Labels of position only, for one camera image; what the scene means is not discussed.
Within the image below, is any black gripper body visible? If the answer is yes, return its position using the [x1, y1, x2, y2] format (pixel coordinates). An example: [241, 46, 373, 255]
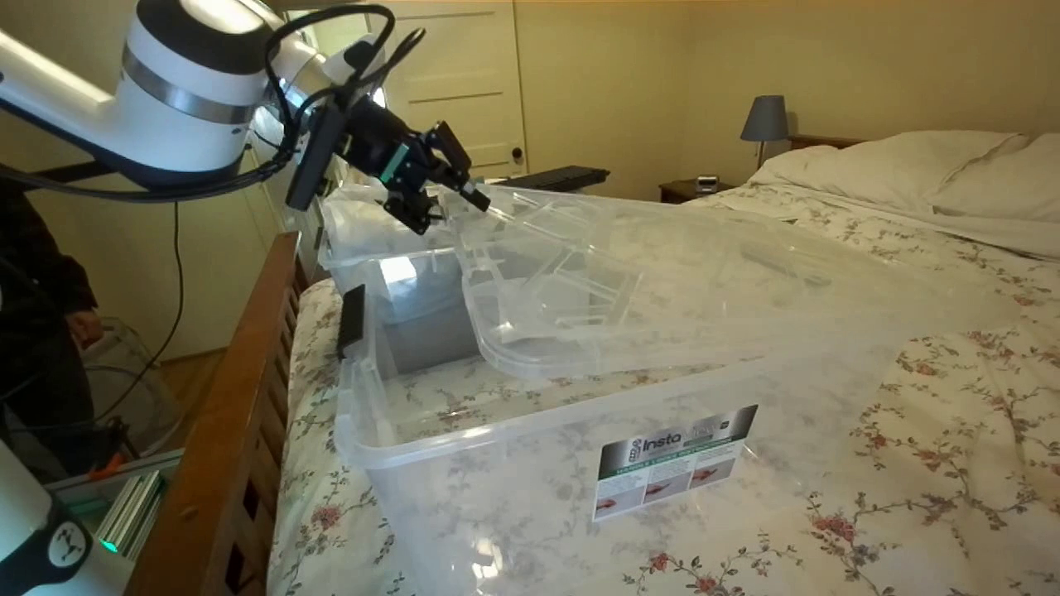
[347, 106, 436, 198]

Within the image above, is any clear crate filled with items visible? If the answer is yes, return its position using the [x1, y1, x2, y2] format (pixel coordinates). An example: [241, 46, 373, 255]
[316, 162, 623, 292]

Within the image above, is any black latch of empty crate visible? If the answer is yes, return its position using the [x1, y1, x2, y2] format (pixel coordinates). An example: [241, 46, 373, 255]
[335, 280, 369, 362]

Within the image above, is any empty clear storage crate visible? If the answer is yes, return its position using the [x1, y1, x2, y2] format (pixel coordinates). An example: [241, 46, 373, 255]
[327, 241, 921, 596]

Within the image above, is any white panel door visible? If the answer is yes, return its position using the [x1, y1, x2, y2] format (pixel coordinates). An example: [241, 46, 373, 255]
[369, 0, 530, 185]

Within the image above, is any black computer keyboard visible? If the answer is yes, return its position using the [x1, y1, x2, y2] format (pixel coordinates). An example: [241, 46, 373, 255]
[500, 162, 614, 195]

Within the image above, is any dark wooden nightstand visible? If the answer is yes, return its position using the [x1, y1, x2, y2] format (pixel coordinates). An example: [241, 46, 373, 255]
[657, 176, 738, 209]

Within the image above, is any brown wooden footboard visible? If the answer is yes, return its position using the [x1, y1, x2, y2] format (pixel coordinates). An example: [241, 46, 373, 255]
[123, 228, 306, 596]

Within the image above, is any grey table lamp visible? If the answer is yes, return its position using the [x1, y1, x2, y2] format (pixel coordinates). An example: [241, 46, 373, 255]
[736, 92, 794, 172]

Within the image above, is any white product label sticker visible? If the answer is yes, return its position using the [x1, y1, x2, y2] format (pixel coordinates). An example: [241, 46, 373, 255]
[589, 399, 767, 527]

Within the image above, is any brown wooden headboard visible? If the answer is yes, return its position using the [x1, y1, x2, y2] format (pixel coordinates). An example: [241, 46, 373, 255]
[786, 133, 860, 152]

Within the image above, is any person in dark clothes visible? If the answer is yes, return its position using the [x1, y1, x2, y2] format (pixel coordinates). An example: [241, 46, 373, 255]
[0, 179, 100, 473]

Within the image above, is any silver box with green light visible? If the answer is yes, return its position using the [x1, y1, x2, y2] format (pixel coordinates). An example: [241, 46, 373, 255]
[89, 466, 169, 564]

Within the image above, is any white pillow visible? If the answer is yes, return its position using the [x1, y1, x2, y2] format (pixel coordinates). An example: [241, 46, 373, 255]
[930, 130, 1060, 224]
[751, 130, 1025, 214]

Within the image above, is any white device with logo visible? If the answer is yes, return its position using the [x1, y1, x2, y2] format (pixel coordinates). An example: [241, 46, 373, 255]
[0, 441, 92, 596]

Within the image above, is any bed with floral bedspread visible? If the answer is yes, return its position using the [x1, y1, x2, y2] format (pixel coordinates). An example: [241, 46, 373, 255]
[263, 176, 1060, 596]

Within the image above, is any wrist mounted camera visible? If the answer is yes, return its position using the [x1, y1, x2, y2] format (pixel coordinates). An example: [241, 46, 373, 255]
[285, 102, 347, 214]

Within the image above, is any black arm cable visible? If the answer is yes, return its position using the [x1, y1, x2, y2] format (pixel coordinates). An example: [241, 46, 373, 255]
[254, 0, 430, 152]

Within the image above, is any thin black hanging cable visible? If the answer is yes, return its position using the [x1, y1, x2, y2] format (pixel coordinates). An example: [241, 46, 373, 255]
[89, 195, 190, 431]

